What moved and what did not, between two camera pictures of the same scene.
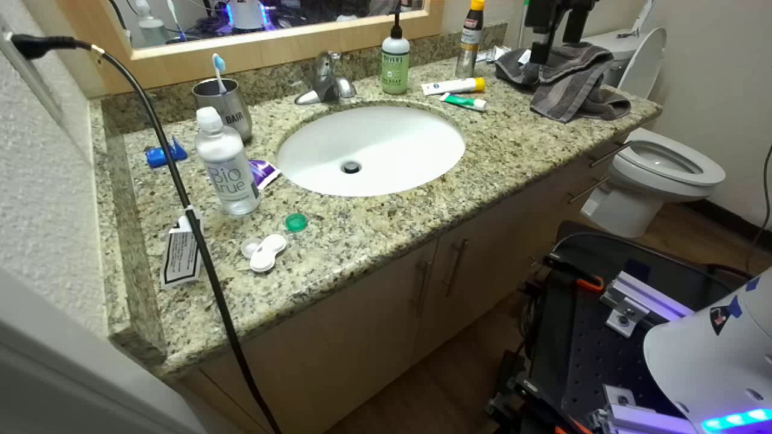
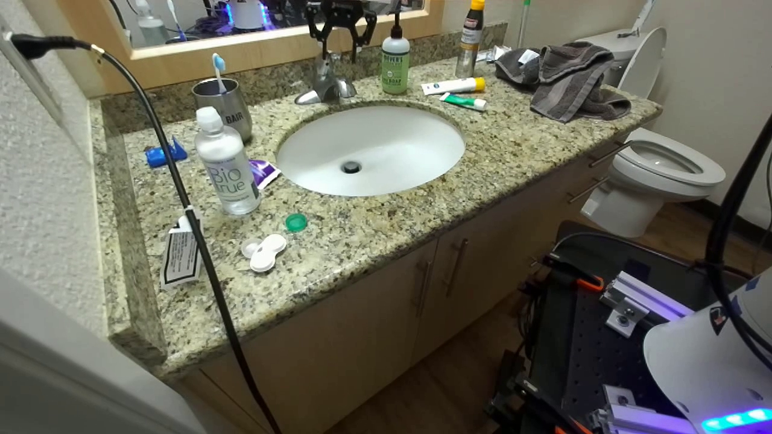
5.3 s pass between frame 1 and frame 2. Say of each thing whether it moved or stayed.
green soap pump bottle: stayed
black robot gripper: moved
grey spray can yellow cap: stayed
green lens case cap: stayed
